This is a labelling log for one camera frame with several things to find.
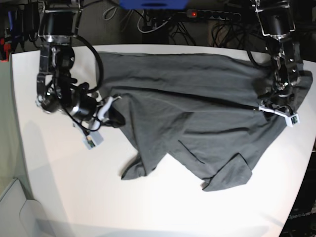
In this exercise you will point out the blue box overhead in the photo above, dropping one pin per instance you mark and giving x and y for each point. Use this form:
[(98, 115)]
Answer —
[(153, 4)]

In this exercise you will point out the red clamp at left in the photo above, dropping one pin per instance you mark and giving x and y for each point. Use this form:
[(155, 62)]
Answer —
[(5, 49)]

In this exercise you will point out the dark grey t-shirt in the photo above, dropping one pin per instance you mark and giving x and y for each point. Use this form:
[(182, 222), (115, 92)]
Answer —
[(199, 108)]

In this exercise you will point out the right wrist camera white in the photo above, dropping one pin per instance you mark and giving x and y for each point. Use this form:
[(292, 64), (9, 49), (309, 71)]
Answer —
[(92, 140)]

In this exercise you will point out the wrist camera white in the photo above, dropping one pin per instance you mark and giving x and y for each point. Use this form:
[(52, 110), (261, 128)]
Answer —
[(92, 140), (292, 120)]

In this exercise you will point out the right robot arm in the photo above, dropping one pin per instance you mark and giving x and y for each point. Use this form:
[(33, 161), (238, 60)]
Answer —
[(57, 90)]

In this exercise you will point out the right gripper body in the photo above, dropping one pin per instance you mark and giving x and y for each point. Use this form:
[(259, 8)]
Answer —
[(96, 114)]

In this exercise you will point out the blue black tool rack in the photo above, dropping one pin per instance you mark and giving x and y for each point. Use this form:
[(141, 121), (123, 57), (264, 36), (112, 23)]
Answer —
[(24, 21)]

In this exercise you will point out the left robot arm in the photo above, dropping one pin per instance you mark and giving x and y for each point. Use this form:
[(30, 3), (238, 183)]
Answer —
[(277, 90)]

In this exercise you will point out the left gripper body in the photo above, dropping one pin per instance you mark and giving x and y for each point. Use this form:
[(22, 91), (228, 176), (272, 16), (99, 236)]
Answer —
[(271, 105)]

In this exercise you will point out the black power strip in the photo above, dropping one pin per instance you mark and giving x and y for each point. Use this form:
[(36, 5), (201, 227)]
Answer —
[(213, 15)]

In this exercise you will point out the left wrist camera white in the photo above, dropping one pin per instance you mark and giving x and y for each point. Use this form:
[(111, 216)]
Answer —
[(292, 120)]

